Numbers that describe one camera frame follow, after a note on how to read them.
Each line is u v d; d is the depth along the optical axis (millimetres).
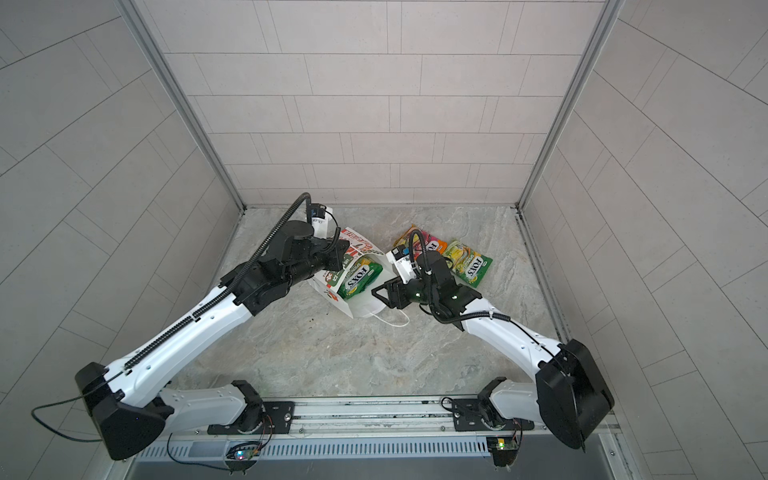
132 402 380
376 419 722
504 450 680
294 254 491
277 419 708
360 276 889
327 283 756
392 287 677
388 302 690
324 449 1051
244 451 642
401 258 689
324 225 608
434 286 601
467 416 711
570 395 387
